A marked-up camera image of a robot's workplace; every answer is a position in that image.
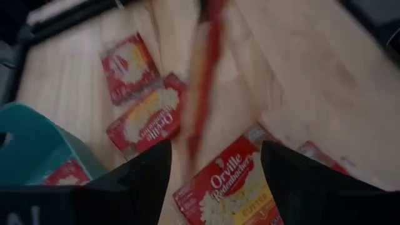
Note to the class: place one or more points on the black aluminium table frame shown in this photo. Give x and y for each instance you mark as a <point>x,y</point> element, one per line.
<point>72,15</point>

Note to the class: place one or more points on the teal plastic basket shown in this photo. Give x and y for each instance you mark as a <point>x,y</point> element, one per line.
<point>31,140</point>

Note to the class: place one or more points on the red Orville popcorn bag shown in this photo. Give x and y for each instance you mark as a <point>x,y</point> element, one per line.
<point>315,154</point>
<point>206,78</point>
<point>150,122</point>
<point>67,175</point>
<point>228,187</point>
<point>128,67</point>

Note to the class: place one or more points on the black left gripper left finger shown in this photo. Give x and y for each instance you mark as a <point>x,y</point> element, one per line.
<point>140,187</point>

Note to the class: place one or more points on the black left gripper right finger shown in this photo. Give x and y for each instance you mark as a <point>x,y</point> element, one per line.
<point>312,197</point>

